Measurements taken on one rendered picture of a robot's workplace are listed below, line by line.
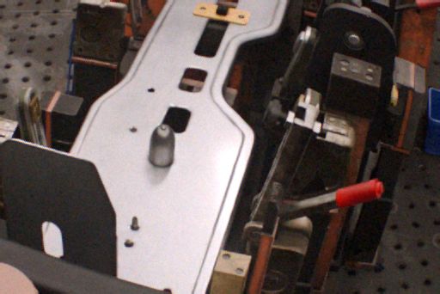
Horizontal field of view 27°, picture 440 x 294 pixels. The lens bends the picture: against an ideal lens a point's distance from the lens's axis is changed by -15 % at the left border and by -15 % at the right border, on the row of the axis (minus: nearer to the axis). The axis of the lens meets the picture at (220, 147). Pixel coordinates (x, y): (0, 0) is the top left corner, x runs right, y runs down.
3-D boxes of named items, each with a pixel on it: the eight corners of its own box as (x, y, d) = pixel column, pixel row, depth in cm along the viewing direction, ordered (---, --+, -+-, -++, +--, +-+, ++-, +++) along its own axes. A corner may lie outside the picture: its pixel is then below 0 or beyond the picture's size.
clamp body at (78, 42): (70, 136, 174) (83, -22, 152) (132, 152, 173) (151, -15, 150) (54, 169, 167) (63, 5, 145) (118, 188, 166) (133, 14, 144)
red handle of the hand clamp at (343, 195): (254, 199, 115) (381, 167, 108) (263, 214, 116) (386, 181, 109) (247, 226, 111) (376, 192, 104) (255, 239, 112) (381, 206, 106)
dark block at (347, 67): (285, 269, 156) (333, 50, 129) (326, 276, 156) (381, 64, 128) (278, 290, 153) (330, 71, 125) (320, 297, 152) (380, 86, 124)
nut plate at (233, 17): (192, 15, 152) (192, 9, 152) (198, 3, 155) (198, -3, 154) (246, 26, 152) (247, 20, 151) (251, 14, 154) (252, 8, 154)
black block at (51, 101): (40, 220, 158) (37, 80, 139) (96, 239, 157) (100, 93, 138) (28, 251, 152) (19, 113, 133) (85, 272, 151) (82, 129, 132)
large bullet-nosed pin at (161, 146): (150, 156, 130) (155, 114, 126) (175, 162, 130) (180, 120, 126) (144, 173, 128) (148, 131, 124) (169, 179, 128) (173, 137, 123)
